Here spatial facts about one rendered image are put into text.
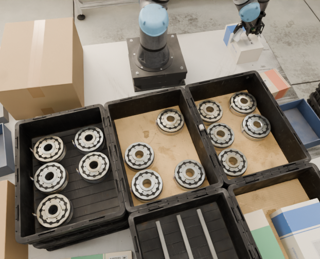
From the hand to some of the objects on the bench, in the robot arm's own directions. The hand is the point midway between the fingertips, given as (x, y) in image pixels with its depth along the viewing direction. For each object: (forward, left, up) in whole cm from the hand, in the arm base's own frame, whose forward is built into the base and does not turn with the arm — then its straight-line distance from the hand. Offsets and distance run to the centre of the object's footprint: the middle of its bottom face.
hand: (243, 39), depth 134 cm
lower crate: (-76, +72, -6) cm, 105 cm away
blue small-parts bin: (-64, +110, -7) cm, 127 cm away
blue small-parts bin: (-49, -17, -4) cm, 52 cm away
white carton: (0, 0, -6) cm, 6 cm away
